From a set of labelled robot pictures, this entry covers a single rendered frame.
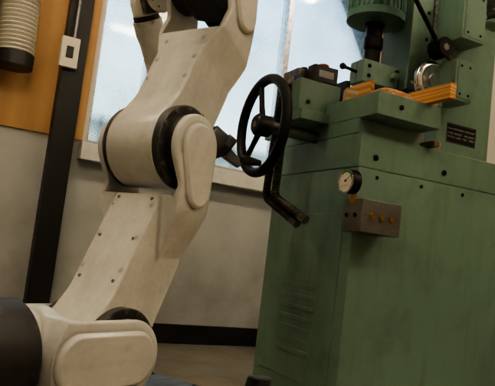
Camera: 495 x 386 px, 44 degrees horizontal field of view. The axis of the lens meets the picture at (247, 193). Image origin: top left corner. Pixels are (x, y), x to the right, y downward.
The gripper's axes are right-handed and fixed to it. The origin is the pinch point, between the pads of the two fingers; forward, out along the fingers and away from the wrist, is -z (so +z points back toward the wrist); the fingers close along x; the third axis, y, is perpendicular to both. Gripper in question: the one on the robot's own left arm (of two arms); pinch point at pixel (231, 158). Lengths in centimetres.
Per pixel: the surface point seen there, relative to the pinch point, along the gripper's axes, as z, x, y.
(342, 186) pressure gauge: -19.5, 25.6, 1.7
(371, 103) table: -13.8, 27.8, 23.9
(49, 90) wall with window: 47, -120, 25
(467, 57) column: -39, 19, 70
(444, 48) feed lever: -27, 24, 61
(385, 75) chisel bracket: -23, 9, 50
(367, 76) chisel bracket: -17.6, 9.1, 45.3
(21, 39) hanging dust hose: 67, -101, 27
